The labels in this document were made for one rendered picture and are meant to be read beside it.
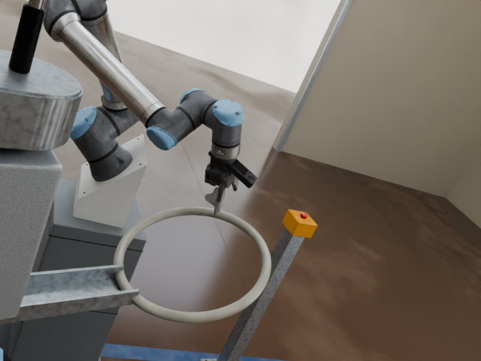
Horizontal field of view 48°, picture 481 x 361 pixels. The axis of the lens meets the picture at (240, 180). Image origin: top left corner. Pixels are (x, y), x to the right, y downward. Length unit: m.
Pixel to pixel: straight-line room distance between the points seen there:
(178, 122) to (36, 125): 0.64
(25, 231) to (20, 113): 0.28
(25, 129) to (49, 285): 0.62
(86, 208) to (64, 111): 1.29
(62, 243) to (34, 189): 1.21
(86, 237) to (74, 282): 0.75
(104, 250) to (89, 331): 0.47
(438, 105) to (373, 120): 0.99
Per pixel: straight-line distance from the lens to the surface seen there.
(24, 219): 1.21
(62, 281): 1.61
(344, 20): 6.84
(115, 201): 2.35
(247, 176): 1.72
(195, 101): 1.69
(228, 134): 1.63
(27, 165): 1.14
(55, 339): 2.72
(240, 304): 1.58
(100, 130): 2.29
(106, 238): 2.37
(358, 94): 7.26
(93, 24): 2.00
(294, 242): 2.70
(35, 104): 1.08
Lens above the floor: 2.10
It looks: 22 degrees down
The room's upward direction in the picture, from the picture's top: 25 degrees clockwise
